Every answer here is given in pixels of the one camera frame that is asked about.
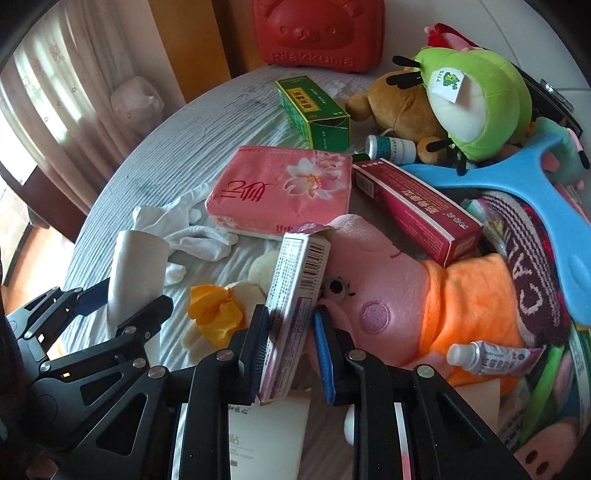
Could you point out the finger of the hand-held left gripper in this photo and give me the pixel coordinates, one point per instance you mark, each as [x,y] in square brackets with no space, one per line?
[92,295]
[147,318]

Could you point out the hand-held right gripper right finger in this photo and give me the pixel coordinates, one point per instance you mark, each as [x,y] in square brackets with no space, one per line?
[323,355]

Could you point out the green frog plush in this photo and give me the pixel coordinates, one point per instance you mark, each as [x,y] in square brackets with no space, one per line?
[475,101]

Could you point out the teal plush toy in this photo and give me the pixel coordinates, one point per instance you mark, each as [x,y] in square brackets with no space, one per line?
[561,147]

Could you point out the black box with metal clasp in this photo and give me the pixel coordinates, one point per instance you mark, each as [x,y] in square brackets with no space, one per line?
[549,99]

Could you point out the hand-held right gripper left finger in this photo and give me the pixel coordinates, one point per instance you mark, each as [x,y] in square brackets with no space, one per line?
[264,353]

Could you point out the blue plastic hanger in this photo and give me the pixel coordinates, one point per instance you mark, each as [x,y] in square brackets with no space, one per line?
[540,184]

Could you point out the grey cloth-covered desktop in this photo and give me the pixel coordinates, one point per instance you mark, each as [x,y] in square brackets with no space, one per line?
[184,120]

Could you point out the pink pig plush orange shirt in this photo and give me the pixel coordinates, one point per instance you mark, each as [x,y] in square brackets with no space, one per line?
[401,295]

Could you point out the yellow cloth toy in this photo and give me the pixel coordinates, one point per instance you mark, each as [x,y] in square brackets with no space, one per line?
[214,314]

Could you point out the red pink plush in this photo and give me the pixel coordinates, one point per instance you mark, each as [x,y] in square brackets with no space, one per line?
[450,37]

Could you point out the white plastic bag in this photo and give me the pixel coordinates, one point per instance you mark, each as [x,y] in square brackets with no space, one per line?
[136,104]

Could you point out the pink flowered tissue pack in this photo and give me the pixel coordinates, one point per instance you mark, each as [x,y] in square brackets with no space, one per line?
[277,189]

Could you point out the cream plush toy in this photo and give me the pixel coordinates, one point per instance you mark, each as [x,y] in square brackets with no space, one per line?
[258,272]

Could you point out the sheer curtain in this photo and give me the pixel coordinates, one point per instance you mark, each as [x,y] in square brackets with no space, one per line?
[51,92]

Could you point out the long purple white box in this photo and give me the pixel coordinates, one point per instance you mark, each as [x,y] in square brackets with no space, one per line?
[295,286]

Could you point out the white glove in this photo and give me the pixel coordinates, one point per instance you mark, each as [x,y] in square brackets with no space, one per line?
[184,226]

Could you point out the green medicine box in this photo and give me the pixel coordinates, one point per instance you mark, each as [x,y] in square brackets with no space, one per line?
[309,108]

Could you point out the white medicine bottle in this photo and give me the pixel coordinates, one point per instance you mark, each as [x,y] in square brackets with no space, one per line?
[392,147]

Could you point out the striped knit cloth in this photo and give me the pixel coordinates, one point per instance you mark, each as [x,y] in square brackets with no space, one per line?
[531,267]

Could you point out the white ointment tube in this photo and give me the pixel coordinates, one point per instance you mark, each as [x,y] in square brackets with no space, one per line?
[485,357]

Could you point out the long dark red box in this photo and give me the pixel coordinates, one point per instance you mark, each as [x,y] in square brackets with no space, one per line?
[415,212]

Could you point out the pink cartoon plush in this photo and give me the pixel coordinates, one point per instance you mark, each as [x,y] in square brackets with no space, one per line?
[549,452]

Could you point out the brown bear plush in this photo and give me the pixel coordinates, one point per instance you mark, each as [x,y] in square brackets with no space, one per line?
[401,110]

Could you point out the red bear suitcase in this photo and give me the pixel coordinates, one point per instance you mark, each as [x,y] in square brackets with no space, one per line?
[318,37]

